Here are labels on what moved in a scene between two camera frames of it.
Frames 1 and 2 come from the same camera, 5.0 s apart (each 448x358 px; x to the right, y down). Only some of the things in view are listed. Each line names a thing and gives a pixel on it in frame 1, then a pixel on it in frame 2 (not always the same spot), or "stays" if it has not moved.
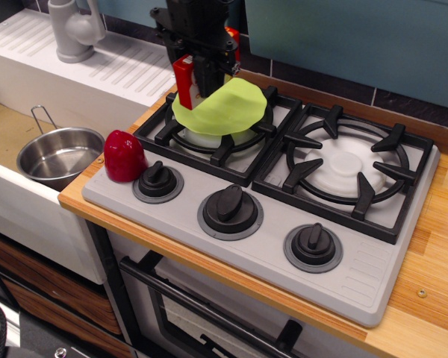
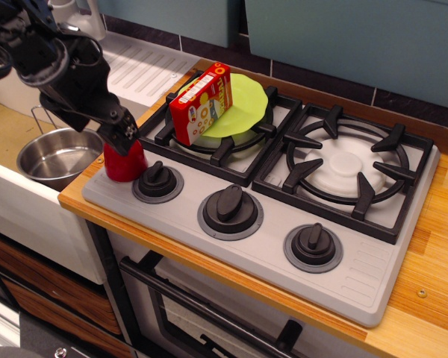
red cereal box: (186, 84) -> (202, 104)
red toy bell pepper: (125, 157) stays
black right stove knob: (313, 248) stays
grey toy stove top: (302, 203) stays
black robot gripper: (199, 27) -> (73, 79)
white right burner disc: (344, 159) stays
